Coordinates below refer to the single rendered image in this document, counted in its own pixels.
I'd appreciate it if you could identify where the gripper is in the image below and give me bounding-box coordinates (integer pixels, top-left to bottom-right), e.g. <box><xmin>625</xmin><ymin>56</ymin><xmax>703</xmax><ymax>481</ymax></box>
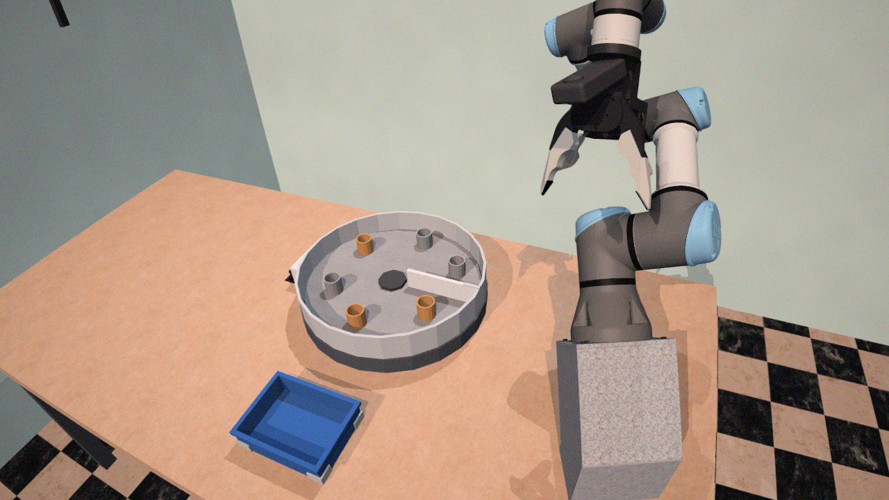
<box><xmin>540</xmin><ymin>43</ymin><xmax>653</xmax><ymax>210</ymax></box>

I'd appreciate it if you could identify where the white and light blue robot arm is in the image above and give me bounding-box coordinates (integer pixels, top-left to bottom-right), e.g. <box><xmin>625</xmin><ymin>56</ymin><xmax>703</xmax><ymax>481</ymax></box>
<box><xmin>545</xmin><ymin>0</ymin><xmax>722</xmax><ymax>342</ymax></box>

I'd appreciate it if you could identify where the bronze bushing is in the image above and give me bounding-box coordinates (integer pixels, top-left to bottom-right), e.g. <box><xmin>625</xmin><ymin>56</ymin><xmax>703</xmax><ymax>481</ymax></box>
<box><xmin>416</xmin><ymin>295</ymin><xmax>436</xmax><ymax>321</ymax></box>
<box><xmin>346</xmin><ymin>303</ymin><xmax>367</xmax><ymax>330</ymax></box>
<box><xmin>356</xmin><ymin>233</ymin><xmax>374</xmax><ymax>256</ymax></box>

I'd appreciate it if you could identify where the blue crate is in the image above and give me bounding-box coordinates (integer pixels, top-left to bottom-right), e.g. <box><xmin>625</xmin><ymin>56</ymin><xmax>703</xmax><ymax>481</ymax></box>
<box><xmin>229</xmin><ymin>371</ymin><xmax>363</xmax><ymax>485</ymax></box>

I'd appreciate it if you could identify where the grey metal bushing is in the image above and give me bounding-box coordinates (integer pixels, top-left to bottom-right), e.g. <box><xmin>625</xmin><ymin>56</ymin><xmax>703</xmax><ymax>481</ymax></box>
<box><xmin>448</xmin><ymin>255</ymin><xmax>465</xmax><ymax>278</ymax></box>
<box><xmin>416</xmin><ymin>228</ymin><xmax>433</xmax><ymax>250</ymax></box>
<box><xmin>323</xmin><ymin>272</ymin><xmax>344</xmax><ymax>296</ymax></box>

